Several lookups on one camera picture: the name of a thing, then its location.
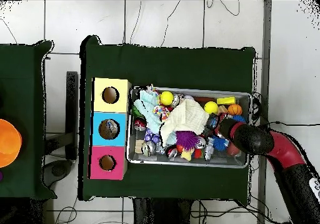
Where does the mint waffle cloth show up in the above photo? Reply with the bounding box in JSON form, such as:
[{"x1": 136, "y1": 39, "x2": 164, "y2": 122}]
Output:
[{"x1": 133, "y1": 89, "x2": 163, "y2": 135}]

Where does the cream waffle cloth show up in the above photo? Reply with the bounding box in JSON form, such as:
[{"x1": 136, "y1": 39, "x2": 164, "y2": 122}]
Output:
[{"x1": 159, "y1": 99, "x2": 210, "y2": 146}]

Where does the blue label clear plastic bottle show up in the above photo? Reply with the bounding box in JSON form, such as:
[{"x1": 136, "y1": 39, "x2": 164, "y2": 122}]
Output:
[{"x1": 206, "y1": 116, "x2": 219, "y2": 131}]

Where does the wooden three-hole box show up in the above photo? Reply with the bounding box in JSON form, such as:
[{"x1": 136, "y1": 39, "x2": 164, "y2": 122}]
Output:
[{"x1": 88, "y1": 77, "x2": 133, "y2": 180}]

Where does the purple spiky ball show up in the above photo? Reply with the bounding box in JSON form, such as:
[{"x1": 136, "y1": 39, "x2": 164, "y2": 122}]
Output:
[{"x1": 175, "y1": 130, "x2": 200, "y2": 151}]

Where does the smooth yellow ball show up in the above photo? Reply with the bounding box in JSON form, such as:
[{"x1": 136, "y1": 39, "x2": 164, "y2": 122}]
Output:
[{"x1": 204, "y1": 101, "x2": 219, "y2": 115}]

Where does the dark green table cloth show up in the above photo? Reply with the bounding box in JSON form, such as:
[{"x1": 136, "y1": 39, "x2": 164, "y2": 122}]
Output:
[
  {"x1": 78, "y1": 34, "x2": 257, "y2": 205},
  {"x1": 0, "y1": 40, "x2": 58, "y2": 201}
]

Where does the small orange basketball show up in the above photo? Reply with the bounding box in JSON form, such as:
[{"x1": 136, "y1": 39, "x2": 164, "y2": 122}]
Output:
[{"x1": 227, "y1": 103, "x2": 243, "y2": 116}]

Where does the reddish brown ball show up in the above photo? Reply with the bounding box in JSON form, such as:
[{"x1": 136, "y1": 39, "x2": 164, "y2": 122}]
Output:
[{"x1": 226, "y1": 143, "x2": 241, "y2": 157}]

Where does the black upright panel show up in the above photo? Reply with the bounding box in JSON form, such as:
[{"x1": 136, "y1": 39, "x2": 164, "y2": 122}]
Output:
[{"x1": 65, "y1": 71, "x2": 79, "y2": 161}]

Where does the grey rounded base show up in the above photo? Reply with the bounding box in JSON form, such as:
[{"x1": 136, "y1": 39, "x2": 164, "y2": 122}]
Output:
[{"x1": 41, "y1": 159, "x2": 74, "y2": 188}]

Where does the orange round object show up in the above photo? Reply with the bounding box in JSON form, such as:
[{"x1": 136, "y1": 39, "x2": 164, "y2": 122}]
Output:
[{"x1": 0, "y1": 118, "x2": 23, "y2": 169}]

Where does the shallow wire mesh bin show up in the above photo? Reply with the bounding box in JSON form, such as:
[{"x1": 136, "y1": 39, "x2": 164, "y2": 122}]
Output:
[{"x1": 126, "y1": 84, "x2": 253, "y2": 169}]

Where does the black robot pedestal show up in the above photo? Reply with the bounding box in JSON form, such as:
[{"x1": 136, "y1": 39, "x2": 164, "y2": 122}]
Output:
[{"x1": 132, "y1": 197, "x2": 194, "y2": 224}]

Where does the long black cable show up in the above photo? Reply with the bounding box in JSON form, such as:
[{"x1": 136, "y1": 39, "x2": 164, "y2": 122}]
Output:
[{"x1": 271, "y1": 120, "x2": 320, "y2": 128}]

